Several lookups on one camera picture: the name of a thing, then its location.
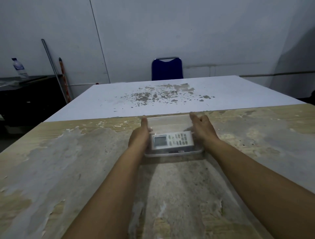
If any clear plastic water bottle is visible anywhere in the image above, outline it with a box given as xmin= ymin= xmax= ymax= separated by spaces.
xmin=11 ymin=58 xmax=29 ymax=80

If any blue chair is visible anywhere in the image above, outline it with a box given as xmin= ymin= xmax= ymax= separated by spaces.
xmin=151 ymin=57 xmax=184 ymax=81

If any person's right hand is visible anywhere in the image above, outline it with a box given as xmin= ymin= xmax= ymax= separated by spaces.
xmin=189 ymin=112 xmax=220 ymax=144

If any black side table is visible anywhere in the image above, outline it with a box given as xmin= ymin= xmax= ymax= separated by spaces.
xmin=0 ymin=75 xmax=68 ymax=128

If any person's left hand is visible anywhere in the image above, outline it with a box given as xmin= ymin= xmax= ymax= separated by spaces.
xmin=128 ymin=116 xmax=150 ymax=149

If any person's left forearm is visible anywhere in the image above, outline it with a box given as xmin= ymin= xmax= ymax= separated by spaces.
xmin=62 ymin=144 xmax=150 ymax=239

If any grey metal pole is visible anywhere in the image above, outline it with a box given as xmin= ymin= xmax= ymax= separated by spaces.
xmin=41 ymin=39 xmax=68 ymax=104

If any person's right forearm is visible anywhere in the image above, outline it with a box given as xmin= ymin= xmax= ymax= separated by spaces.
xmin=201 ymin=137 xmax=315 ymax=239

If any orange broom handle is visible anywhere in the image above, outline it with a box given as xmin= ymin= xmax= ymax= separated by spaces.
xmin=59 ymin=58 xmax=71 ymax=102

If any white remote control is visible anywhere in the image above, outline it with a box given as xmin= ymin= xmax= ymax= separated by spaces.
xmin=151 ymin=131 xmax=195 ymax=151

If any clear plastic container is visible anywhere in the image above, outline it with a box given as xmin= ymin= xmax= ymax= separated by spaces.
xmin=144 ymin=115 xmax=204 ymax=158

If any black cable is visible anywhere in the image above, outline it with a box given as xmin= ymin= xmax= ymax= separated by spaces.
xmin=89 ymin=0 xmax=111 ymax=84

